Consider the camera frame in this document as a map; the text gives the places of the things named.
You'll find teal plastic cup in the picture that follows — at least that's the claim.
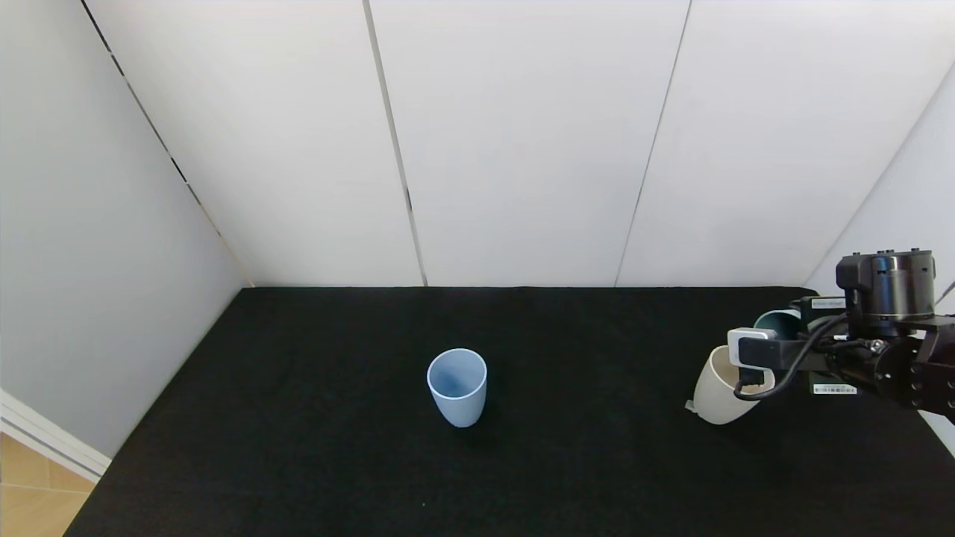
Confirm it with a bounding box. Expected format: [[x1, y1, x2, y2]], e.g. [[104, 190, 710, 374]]
[[752, 309, 805, 345]]

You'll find light blue plastic cup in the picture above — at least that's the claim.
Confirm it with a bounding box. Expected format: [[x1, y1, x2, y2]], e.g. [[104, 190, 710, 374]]
[[428, 348, 488, 428]]

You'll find beige plastic cup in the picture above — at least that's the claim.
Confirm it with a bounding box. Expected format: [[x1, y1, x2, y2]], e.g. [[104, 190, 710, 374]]
[[692, 345, 777, 425]]

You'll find white baseboard trim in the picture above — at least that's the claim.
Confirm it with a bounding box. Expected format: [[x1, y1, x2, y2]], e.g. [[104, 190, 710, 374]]
[[0, 386, 113, 483]]

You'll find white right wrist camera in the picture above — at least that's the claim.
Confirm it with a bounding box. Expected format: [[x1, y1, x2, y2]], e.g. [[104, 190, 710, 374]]
[[727, 327, 778, 368]]

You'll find black camera cable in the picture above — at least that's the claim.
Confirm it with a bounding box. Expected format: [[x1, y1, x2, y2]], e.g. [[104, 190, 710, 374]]
[[733, 313, 851, 402]]

